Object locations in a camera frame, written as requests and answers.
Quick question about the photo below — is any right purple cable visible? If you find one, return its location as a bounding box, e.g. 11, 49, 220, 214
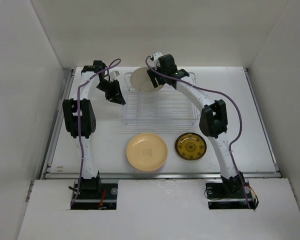
145, 54, 256, 208

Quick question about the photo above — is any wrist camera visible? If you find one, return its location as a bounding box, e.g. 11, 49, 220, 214
150, 52, 163, 70
109, 70, 120, 81

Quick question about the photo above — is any cream yellow plate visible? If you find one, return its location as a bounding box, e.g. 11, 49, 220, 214
126, 133, 168, 172

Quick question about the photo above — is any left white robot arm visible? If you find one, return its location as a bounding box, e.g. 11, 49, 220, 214
62, 58, 126, 180

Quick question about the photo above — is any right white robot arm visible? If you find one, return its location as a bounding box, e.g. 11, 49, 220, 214
145, 52, 245, 197

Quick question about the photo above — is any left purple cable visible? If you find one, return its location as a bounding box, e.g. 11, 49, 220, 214
71, 58, 122, 208

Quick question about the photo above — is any white wire dish rack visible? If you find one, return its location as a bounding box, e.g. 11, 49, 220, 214
121, 72, 200, 127

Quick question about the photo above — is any tan plate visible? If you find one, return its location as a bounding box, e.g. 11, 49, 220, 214
129, 67, 164, 92

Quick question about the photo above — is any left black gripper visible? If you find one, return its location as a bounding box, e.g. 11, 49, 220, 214
96, 79, 126, 106

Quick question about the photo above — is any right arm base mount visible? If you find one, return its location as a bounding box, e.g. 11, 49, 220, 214
204, 182, 260, 210

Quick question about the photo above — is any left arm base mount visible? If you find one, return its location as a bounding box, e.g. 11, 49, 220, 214
68, 178, 118, 210

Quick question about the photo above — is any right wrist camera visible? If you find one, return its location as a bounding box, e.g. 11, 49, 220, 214
150, 52, 163, 70

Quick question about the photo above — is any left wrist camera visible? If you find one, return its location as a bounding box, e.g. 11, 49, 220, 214
109, 70, 120, 81

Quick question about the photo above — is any purple cable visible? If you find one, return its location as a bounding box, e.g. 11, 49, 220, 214
145, 54, 256, 208
71, 58, 122, 208

